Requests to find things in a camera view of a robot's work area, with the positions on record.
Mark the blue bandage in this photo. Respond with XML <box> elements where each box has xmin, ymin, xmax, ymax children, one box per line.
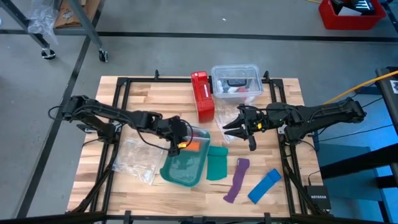
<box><xmin>247</xmin><ymin>168</ymin><xmax>282</xmax><ymax>205</ymax></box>

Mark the black device in container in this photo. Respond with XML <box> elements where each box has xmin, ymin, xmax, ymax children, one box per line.
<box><xmin>226</xmin><ymin>79</ymin><xmax>248</xmax><ymax>88</ymax></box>

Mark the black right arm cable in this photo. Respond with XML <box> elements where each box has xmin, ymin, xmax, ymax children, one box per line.
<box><xmin>238</xmin><ymin>105</ymin><xmax>282</xmax><ymax>113</ymax></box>

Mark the purple bandage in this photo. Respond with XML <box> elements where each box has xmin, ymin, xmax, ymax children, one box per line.
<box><xmin>223</xmin><ymin>157</ymin><xmax>251</xmax><ymax>204</ymax></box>

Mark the black metal table frame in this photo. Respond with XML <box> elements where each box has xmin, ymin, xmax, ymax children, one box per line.
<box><xmin>67</xmin><ymin>70</ymin><xmax>330</xmax><ymax>218</ymax></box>

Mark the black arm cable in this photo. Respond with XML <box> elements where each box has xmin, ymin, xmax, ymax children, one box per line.
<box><xmin>136</xmin><ymin>119</ymin><xmax>194</xmax><ymax>152</ymax></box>
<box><xmin>238</xmin><ymin>105</ymin><xmax>282</xmax><ymax>113</ymax></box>

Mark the black network switch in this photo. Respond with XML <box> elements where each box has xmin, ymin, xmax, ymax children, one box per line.
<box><xmin>303</xmin><ymin>185</ymin><xmax>332</xmax><ymax>210</ymax></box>

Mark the green bandage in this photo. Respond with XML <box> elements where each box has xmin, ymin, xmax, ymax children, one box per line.
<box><xmin>205</xmin><ymin>145</ymin><xmax>229</xmax><ymax>181</ymax></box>

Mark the red plastic crate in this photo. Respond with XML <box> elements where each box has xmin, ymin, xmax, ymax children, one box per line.
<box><xmin>318</xmin><ymin>0</ymin><xmax>387</xmax><ymax>31</ymax></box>

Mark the yellow cable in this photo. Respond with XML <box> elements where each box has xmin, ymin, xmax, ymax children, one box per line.
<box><xmin>323</xmin><ymin>70</ymin><xmax>398</xmax><ymax>105</ymax></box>

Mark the black equipment in crate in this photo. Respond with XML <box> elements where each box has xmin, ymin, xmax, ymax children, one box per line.
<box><xmin>331</xmin><ymin>0</ymin><xmax>376</xmax><ymax>15</ymax></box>

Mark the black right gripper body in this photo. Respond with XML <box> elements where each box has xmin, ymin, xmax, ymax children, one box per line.
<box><xmin>241</xmin><ymin>105</ymin><xmax>273</xmax><ymax>152</ymax></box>

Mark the clear plastic bag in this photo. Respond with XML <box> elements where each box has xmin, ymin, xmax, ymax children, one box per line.
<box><xmin>112</xmin><ymin>136</ymin><xmax>164</xmax><ymax>185</ymax></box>
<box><xmin>214</xmin><ymin>99</ymin><xmax>246</xmax><ymax>144</ymax></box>

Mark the crumpled plastic bag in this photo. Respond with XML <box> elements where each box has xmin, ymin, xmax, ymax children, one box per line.
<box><xmin>27</xmin><ymin>0</ymin><xmax>58</xmax><ymax>44</ymax></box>

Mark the clear zip bag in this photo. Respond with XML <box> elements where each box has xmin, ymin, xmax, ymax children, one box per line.
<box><xmin>183</xmin><ymin>126</ymin><xmax>212</xmax><ymax>147</ymax></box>

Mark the brown cardboard box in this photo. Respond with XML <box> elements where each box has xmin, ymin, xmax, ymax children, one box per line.
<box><xmin>54</xmin><ymin>0</ymin><xmax>102</xmax><ymax>29</ymax></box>

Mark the clear plastic lidded container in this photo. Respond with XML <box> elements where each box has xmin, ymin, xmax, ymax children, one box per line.
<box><xmin>210</xmin><ymin>63</ymin><xmax>264</xmax><ymax>100</ymax></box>

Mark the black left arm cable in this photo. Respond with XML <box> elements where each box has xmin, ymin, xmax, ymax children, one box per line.
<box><xmin>136</xmin><ymin>119</ymin><xmax>194</xmax><ymax>152</ymax></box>

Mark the teal plastic bin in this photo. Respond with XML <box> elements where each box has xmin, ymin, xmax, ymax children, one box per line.
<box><xmin>159</xmin><ymin>126</ymin><xmax>211</xmax><ymax>188</ymax></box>

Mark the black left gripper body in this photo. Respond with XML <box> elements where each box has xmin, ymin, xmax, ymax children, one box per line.
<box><xmin>155</xmin><ymin>115</ymin><xmax>191</xmax><ymax>157</ymax></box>

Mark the black stand with sticker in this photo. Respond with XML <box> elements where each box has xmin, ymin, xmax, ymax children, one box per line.
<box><xmin>376</xmin><ymin>67</ymin><xmax>398</xmax><ymax>131</ymax></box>

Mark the red plastic case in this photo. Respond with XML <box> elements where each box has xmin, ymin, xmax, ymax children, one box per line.
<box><xmin>190</xmin><ymin>70</ymin><xmax>216</xmax><ymax>123</ymax></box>

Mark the grey metal wheeled cart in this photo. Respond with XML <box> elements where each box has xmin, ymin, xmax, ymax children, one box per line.
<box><xmin>0</xmin><ymin>0</ymin><xmax>109</xmax><ymax>63</ymax></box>

